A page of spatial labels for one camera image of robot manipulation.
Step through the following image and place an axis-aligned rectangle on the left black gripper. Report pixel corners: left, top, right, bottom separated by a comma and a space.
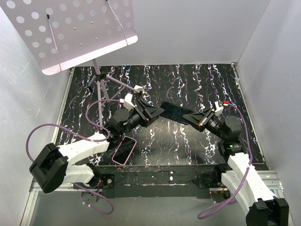
120, 99, 164, 137

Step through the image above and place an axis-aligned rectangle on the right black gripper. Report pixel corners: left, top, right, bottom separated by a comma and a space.
183, 107, 227, 140

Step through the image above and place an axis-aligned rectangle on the black phone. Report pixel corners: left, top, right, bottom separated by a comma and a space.
160, 101, 192, 125

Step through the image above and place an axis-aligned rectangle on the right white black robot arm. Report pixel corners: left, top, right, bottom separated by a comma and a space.
183, 109, 289, 226

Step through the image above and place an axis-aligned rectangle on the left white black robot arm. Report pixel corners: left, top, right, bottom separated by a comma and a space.
29, 99, 164, 194

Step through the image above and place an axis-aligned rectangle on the phone in pink case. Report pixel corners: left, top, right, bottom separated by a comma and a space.
112, 136, 137, 165

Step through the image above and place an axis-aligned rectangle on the music stand tripod pole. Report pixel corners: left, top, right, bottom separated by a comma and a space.
87, 58, 143, 129

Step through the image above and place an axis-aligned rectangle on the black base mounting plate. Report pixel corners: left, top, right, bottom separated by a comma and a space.
93, 164, 229, 199

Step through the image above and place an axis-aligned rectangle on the perforated music stand desk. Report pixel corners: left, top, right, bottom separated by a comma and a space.
0, 0, 138, 75

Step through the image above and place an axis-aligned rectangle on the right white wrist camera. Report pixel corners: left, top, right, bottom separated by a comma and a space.
214, 101, 229, 116

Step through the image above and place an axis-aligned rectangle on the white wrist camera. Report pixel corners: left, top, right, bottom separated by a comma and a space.
119, 93, 135, 111
214, 101, 229, 116

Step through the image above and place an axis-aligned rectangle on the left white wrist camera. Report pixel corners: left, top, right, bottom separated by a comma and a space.
119, 93, 135, 111

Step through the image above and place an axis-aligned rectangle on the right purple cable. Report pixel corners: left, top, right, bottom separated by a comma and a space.
197, 103, 253, 219

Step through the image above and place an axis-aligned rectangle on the purple cable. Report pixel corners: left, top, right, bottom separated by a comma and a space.
25, 98, 125, 215
197, 103, 253, 219

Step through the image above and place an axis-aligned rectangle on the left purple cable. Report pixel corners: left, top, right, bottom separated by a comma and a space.
25, 98, 125, 215

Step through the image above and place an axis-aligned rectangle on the right aluminium side rail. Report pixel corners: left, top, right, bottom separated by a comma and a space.
230, 62, 266, 165

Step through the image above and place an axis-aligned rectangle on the aluminium side rail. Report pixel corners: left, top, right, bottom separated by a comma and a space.
230, 62, 266, 165
46, 67, 75, 145

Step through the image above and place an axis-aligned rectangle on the left aluminium side rail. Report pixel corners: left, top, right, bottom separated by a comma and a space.
46, 67, 75, 145

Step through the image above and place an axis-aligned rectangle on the aluminium front rail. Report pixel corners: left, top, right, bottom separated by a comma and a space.
29, 170, 284, 192

